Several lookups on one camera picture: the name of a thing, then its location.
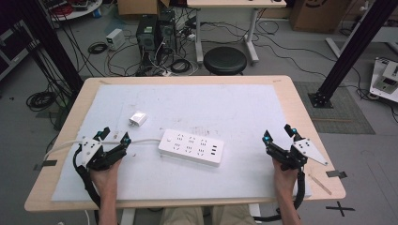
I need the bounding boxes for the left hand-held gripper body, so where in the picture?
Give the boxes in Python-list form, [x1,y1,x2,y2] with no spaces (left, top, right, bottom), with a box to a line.
[81,137,128,172]

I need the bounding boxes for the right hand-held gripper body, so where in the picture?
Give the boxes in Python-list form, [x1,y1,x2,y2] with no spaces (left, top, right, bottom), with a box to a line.
[266,138,329,172]

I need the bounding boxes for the white charger adapter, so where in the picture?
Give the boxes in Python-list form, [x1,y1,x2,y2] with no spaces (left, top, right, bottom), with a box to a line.
[128,111,148,128]

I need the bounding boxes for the white power strip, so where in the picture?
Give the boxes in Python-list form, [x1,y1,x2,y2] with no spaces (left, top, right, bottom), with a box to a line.
[157,128,225,168]

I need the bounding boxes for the person's left hand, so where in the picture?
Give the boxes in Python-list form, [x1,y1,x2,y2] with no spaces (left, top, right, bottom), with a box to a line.
[90,157,123,189]

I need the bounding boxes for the person's right hand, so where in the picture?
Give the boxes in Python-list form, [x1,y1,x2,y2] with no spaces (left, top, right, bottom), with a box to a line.
[271,157,300,195]

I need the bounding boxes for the wooden table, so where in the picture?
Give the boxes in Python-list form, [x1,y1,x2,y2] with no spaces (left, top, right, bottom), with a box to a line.
[23,74,347,214]

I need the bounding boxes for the thin wooden stick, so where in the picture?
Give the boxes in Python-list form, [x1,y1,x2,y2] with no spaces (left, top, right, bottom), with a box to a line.
[307,172,333,197]

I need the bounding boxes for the black tape strip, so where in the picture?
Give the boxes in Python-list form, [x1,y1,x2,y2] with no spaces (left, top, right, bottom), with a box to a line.
[325,170,348,179]
[33,159,58,172]

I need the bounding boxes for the grey floor mat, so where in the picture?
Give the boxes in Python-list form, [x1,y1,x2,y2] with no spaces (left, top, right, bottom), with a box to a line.
[293,81,376,136]

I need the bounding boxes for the black tape cross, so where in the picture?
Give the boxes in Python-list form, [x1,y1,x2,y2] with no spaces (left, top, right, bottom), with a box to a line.
[325,201,357,218]

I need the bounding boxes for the white table mat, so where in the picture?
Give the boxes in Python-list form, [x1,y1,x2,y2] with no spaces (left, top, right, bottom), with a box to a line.
[51,82,313,202]

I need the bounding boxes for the black round stool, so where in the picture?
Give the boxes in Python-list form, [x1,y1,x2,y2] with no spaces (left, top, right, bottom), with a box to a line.
[203,46,248,76]

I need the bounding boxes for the white power supply box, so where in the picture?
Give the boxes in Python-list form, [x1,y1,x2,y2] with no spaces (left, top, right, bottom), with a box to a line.
[105,28,127,52]

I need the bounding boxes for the person's beige pants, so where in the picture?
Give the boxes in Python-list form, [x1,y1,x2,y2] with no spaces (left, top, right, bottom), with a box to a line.
[159,204,258,225]

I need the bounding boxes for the black computer tower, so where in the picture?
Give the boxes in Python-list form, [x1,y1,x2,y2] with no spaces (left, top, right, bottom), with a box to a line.
[157,9,178,54]
[135,14,160,61]

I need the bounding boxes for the white device on floor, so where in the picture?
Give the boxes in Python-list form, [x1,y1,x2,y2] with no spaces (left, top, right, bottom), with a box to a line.
[369,57,398,104]

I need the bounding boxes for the large cardboard box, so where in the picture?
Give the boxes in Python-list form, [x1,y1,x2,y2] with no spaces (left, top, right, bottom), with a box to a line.
[288,0,352,35]

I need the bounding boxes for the round white table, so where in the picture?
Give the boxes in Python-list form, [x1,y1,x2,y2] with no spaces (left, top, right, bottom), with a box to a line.
[46,0,104,23]

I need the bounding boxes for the small cardboard box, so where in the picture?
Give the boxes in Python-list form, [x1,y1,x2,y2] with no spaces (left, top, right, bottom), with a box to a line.
[116,0,171,16]

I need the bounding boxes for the white background desk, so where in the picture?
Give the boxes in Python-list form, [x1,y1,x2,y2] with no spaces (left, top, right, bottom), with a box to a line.
[186,0,287,66]

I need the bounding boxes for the white power strip cable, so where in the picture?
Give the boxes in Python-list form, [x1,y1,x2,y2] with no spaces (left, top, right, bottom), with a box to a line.
[43,138,162,161]

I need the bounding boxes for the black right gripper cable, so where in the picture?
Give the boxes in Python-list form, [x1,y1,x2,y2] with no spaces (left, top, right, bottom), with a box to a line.
[253,168,307,223]

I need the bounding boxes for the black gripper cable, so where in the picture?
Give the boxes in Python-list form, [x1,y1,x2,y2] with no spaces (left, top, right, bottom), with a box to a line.
[253,168,307,223]
[72,145,101,210]

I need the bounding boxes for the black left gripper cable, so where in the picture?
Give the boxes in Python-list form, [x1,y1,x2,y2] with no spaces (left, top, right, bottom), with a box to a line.
[72,145,101,210]

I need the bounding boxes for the coiled black cable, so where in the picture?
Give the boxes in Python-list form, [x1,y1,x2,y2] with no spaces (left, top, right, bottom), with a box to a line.
[169,58,193,75]
[86,41,109,55]
[25,90,58,113]

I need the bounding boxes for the white metal frame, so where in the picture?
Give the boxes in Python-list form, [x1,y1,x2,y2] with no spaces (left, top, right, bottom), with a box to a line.
[325,25,398,61]

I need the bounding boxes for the black aluminium post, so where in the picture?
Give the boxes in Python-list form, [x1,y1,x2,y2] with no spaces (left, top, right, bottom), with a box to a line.
[307,0,398,110]
[12,0,84,95]

